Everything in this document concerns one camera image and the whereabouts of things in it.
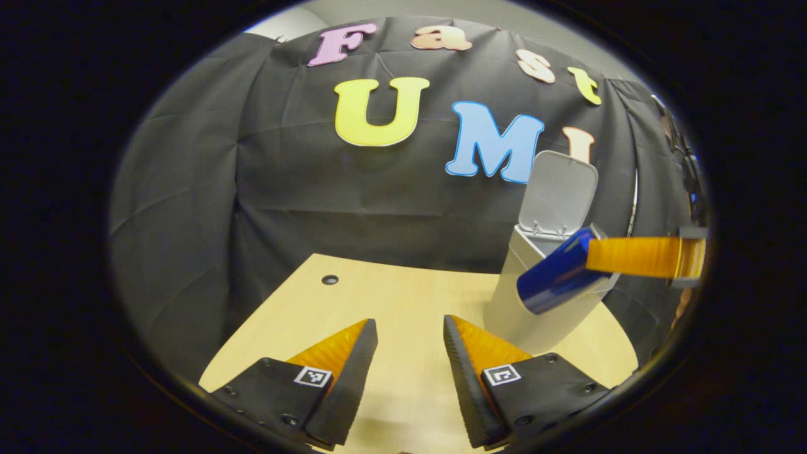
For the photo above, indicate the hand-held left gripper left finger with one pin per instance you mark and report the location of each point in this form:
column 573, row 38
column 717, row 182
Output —
column 350, row 391

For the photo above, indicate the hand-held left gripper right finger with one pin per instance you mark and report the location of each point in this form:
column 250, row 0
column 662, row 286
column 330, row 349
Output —
column 463, row 391

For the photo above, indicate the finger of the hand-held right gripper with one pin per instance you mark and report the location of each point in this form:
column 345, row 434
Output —
column 630, row 255

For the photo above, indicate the blue pop can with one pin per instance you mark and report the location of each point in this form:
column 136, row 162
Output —
column 555, row 277

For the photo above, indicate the white desktop garbage bin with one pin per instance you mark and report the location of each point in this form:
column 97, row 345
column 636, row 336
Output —
column 523, row 315

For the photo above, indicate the wooden desktop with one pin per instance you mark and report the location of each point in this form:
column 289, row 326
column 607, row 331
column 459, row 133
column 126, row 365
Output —
column 391, row 302

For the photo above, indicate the black backdrop cloth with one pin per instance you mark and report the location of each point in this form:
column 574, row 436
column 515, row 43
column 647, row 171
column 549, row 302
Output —
column 220, row 189

